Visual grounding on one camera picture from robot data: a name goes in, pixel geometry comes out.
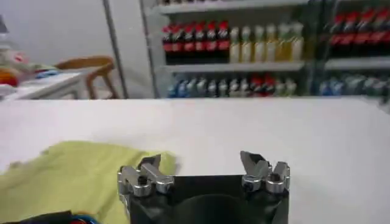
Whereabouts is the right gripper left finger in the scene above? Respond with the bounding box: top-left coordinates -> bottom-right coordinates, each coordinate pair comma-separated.
117,153 -> 175,198

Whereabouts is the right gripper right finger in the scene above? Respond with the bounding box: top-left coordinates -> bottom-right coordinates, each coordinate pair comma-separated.
239,150 -> 291,195

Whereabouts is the lime green shirt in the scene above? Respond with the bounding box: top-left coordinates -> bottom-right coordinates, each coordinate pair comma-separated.
0,140 -> 178,224

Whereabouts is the wooden chair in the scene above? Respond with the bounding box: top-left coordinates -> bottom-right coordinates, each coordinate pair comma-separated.
54,55 -> 121,100

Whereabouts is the small white side table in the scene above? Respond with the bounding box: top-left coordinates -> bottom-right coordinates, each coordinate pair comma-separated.
0,71 -> 91,102

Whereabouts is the shelf with bottles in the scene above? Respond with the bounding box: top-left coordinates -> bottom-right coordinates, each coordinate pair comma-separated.
312,0 -> 390,106
138,0 -> 316,99

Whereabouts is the black pole stand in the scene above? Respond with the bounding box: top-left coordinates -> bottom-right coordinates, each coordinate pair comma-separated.
101,0 -> 130,100

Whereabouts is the blue and white packet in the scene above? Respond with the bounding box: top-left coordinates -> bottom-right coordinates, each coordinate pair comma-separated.
35,69 -> 60,79

